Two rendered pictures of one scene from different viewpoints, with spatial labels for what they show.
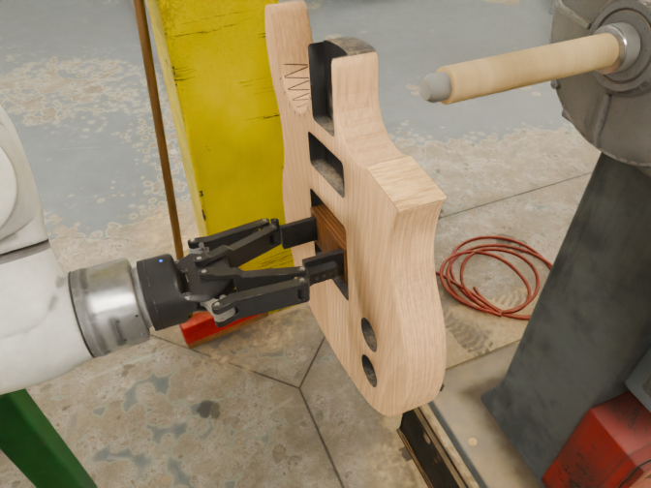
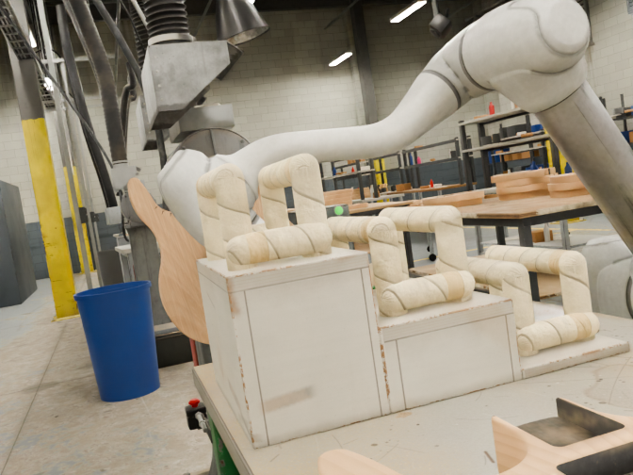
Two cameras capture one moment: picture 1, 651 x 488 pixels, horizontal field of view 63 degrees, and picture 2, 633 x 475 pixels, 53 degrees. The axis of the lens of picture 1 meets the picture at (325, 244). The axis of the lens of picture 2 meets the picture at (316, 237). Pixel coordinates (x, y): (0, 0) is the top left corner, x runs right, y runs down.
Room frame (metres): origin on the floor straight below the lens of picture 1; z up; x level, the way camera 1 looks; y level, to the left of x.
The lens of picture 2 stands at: (0.10, 1.38, 1.17)
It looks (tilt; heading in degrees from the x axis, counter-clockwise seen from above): 4 degrees down; 276
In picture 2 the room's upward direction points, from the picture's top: 9 degrees counter-clockwise
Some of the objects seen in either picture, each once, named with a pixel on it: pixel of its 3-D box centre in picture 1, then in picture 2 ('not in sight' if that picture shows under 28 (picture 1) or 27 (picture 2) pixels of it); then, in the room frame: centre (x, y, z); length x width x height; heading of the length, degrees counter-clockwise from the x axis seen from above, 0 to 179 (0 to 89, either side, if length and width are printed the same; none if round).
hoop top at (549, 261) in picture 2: not in sight; (530, 259); (-0.09, 0.50, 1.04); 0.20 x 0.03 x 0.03; 112
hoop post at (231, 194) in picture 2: not in sight; (235, 223); (0.25, 0.73, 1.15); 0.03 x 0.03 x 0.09
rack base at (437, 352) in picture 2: not in sight; (401, 333); (0.10, 0.57, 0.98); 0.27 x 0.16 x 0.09; 113
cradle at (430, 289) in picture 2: not in sight; (428, 289); (0.06, 0.66, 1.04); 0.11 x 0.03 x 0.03; 23
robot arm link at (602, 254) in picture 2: not in sight; (618, 283); (-0.40, -0.08, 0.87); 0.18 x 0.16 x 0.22; 117
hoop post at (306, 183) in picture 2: not in sight; (311, 211); (0.17, 0.70, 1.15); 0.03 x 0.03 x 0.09
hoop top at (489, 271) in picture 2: not in sight; (477, 270); (-0.01, 0.53, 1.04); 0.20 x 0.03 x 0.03; 112
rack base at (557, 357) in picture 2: not in sight; (509, 338); (-0.05, 0.52, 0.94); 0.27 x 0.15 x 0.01; 113
